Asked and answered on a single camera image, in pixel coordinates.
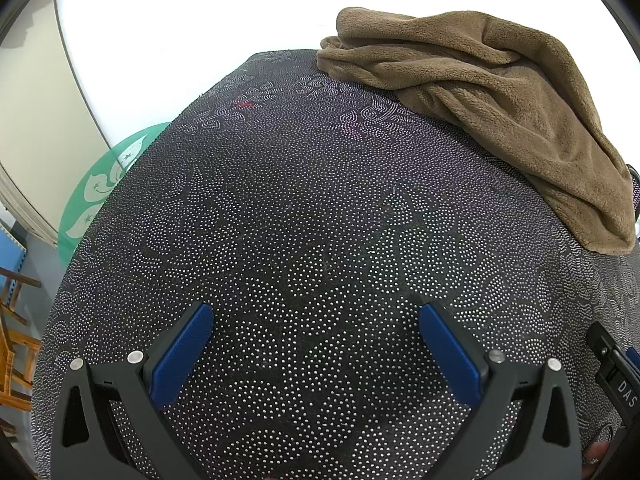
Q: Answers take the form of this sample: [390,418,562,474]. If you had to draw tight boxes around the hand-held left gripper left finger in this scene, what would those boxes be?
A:
[50,301,216,480]

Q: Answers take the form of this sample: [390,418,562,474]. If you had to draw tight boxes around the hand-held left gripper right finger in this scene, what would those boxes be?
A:
[419,301,583,480]

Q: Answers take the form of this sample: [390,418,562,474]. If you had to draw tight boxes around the brown fleece garment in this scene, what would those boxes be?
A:
[316,6,637,255]

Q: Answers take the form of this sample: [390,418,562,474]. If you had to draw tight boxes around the person's right hand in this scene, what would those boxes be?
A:
[582,440,613,468]

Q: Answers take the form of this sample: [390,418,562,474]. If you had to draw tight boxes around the wooden chair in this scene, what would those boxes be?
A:
[0,267,43,433]

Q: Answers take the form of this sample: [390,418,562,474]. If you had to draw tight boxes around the black dotted tablecloth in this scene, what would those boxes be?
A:
[31,49,640,480]

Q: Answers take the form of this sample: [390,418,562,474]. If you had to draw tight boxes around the green round flower emblem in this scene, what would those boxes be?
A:
[57,122,173,273]

